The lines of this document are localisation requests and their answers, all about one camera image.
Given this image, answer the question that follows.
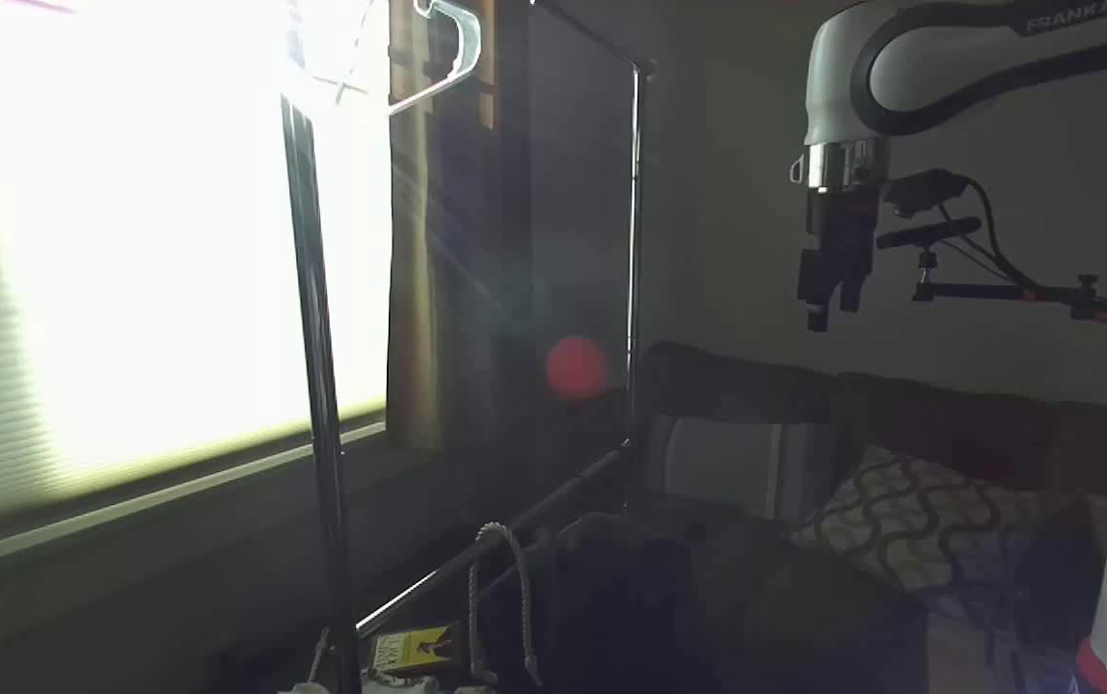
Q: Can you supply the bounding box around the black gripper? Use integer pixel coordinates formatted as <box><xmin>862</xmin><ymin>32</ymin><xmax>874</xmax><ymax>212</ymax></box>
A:
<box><xmin>795</xmin><ymin>187</ymin><xmax>889</xmax><ymax>336</ymax></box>

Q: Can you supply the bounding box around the white plastic coat hanger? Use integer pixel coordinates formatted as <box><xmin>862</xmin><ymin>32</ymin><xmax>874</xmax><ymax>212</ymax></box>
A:
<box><xmin>381</xmin><ymin>0</ymin><xmax>487</xmax><ymax>123</ymax></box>

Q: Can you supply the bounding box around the dark sofa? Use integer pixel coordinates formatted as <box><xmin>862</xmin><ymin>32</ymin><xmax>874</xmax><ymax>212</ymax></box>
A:
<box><xmin>631</xmin><ymin>338</ymin><xmax>1107</xmax><ymax>694</ymax></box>

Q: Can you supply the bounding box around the grey striped pillow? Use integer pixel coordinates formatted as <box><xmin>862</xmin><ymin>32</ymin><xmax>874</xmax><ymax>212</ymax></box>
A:
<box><xmin>644</xmin><ymin>411</ymin><xmax>829</xmax><ymax>523</ymax></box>

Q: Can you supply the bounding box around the lattice patterned pillow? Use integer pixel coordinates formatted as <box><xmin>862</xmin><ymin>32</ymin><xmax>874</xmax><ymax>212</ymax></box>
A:
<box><xmin>790</xmin><ymin>439</ymin><xmax>1061</xmax><ymax>601</ymax></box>

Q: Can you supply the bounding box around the dark hanging garment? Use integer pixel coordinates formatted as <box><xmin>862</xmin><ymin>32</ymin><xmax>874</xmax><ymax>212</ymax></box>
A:
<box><xmin>547</xmin><ymin>510</ymin><xmax>718</xmax><ymax>694</ymax></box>

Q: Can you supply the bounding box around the mustard curtain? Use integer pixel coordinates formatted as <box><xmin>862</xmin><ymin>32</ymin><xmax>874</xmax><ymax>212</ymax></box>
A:
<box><xmin>385</xmin><ymin>0</ymin><xmax>505</xmax><ymax>456</ymax></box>

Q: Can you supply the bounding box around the metal garment rack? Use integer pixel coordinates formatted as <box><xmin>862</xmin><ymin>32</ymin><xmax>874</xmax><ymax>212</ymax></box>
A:
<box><xmin>278</xmin><ymin>0</ymin><xmax>654</xmax><ymax>694</ymax></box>

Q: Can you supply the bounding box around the yellow box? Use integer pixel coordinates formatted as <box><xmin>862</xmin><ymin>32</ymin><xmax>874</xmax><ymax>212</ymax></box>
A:
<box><xmin>371</xmin><ymin>624</ymin><xmax>458</xmax><ymax>678</ymax></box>

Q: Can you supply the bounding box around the white window blind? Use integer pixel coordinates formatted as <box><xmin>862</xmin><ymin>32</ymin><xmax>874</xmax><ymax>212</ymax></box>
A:
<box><xmin>0</xmin><ymin>0</ymin><xmax>393</xmax><ymax>537</ymax></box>

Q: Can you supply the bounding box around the large white framed window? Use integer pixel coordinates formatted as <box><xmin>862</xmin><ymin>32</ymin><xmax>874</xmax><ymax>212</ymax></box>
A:
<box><xmin>0</xmin><ymin>0</ymin><xmax>393</xmax><ymax>591</ymax></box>

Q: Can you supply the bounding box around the black stereo camera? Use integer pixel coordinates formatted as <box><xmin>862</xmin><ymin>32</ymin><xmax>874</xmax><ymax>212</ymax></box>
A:
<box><xmin>874</xmin><ymin>167</ymin><xmax>987</xmax><ymax>254</ymax></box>

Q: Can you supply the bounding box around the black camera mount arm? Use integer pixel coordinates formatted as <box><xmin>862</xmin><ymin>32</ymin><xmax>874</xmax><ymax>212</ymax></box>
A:
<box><xmin>910</xmin><ymin>245</ymin><xmax>1107</xmax><ymax>332</ymax></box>

